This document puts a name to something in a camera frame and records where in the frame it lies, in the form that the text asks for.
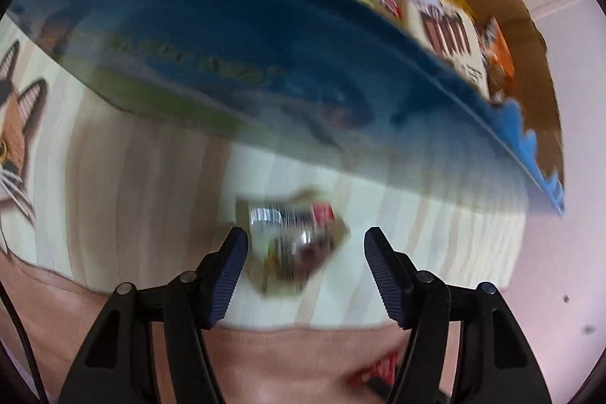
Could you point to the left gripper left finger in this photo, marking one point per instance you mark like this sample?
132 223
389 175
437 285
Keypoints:
115 363

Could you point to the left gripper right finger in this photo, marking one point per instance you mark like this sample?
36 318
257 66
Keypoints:
495 362

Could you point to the clear cartoon snack packet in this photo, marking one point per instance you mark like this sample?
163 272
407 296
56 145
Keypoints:
289 239

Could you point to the small red candy packet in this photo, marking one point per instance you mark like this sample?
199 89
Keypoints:
384 370

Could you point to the white striped cat blanket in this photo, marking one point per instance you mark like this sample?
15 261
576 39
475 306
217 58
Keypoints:
118 197

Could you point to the orange snack bag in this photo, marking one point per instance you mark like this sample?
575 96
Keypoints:
498 61

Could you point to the white chocolate wafer packet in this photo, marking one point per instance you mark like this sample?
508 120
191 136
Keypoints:
448 32

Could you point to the brown cardboard box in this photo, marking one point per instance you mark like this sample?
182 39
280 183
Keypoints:
332 81

